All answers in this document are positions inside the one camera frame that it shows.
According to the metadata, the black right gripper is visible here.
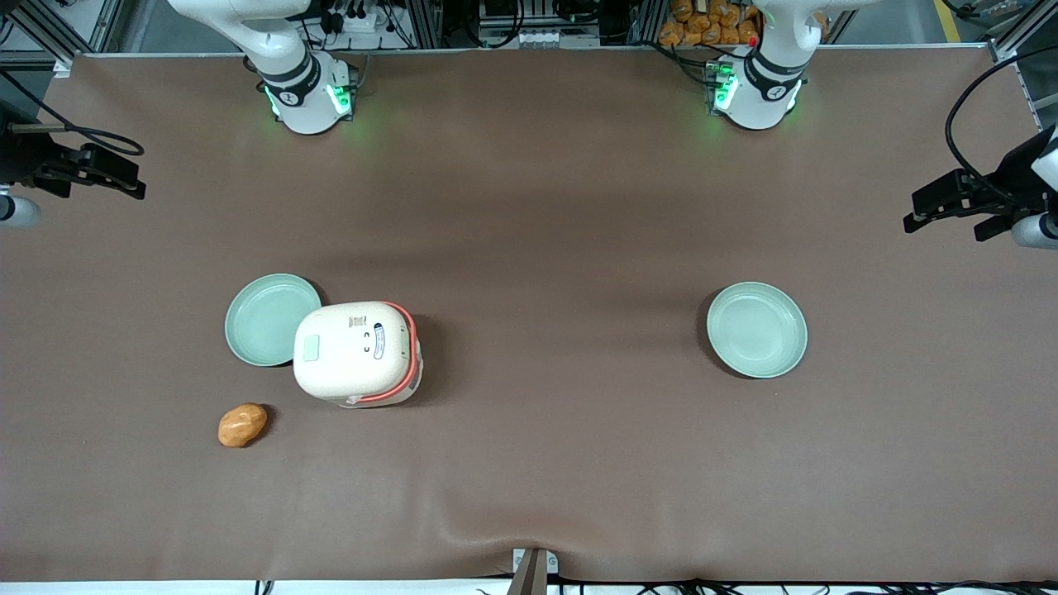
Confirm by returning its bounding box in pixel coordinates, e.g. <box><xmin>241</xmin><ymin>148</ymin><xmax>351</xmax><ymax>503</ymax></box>
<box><xmin>0</xmin><ymin>101</ymin><xmax>148</xmax><ymax>201</ymax></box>

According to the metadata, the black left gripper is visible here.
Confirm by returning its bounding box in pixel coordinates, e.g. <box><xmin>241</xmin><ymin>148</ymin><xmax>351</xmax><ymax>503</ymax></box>
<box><xmin>903</xmin><ymin>124</ymin><xmax>1058</xmax><ymax>243</ymax></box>

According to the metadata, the pale green round plate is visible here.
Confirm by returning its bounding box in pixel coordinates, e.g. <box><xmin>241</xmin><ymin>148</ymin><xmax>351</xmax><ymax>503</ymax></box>
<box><xmin>706</xmin><ymin>282</ymin><xmax>808</xmax><ymax>380</ymax></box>
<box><xmin>224</xmin><ymin>274</ymin><xmax>324</xmax><ymax>368</ymax></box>

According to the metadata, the golden brown bread roll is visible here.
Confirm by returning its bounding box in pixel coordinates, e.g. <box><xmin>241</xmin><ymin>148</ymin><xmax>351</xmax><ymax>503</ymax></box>
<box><xmin>217</xmin><ymin>402</ymin><xmax>269</xmax><ymax>450</ymax></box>

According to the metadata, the white power strip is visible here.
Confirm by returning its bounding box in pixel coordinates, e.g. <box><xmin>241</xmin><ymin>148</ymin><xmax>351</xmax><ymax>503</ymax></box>
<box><xmin>317</xmin><ymin>0</ymin><xmax>383</xmax><ymax>36</ymax></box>

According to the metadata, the bag of orange bread rolls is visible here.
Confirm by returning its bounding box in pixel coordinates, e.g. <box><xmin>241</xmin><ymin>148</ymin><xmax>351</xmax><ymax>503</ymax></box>
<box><xmin>658</xmin><ymin>0</ymin><xmax>763</xmax><ymax>48</ymax></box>

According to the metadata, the brown table mat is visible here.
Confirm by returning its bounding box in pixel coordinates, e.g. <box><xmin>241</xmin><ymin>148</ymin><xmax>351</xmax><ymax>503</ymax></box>
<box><xmin>0</xmin><ymin>46</ymin><xmax>1058</xmax><ymax>584</ymax></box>

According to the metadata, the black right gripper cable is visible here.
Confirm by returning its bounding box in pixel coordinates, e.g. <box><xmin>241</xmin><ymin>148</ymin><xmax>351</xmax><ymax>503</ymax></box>
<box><xmin>0</xmin><ymin>69</ymin><xmax>146</xmax><ymax>158</ymax></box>

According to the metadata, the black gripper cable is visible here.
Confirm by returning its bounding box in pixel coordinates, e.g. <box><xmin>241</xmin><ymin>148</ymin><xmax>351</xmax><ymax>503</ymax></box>
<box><xmin>945</xmin><ymin>41</ymin><xmax>1058</xmax><ymax>207</ymax></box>
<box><xmin>0</xmin><ymin>69</ymin><xmax>146</xmax><ymax>158</ymax></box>

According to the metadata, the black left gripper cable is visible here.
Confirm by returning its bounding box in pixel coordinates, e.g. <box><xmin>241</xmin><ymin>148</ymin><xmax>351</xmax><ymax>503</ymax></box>
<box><xmin>945</xmin><ymin>41</ymin><xmax>1058</xmax><ymax>207</ymax></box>

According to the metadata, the aluminium frame profile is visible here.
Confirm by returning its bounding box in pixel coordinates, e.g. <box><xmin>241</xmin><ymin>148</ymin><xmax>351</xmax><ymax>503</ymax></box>
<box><xmin>0</xmin><ymin>0</ymin><xmax>126</xmax><ymax>77</ymax></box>
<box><xmin>987</xmin><ymin>0</ymin><xmax>1058</xmax><ymax>64</ymax></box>

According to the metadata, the black left arm base cable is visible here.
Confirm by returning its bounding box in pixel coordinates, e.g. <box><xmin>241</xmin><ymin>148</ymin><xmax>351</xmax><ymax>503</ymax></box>
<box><xmin>636</xmin><ymin>33</ymin><xmax>722</xmax><ymax>87</ymax></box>

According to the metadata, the grey metal table bracket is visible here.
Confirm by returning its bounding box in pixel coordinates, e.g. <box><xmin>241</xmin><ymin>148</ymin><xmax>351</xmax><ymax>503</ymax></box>
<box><xmin>506</xmin><ymin>547</ymin><xmax>560</xmax><ymax>595</ymax></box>

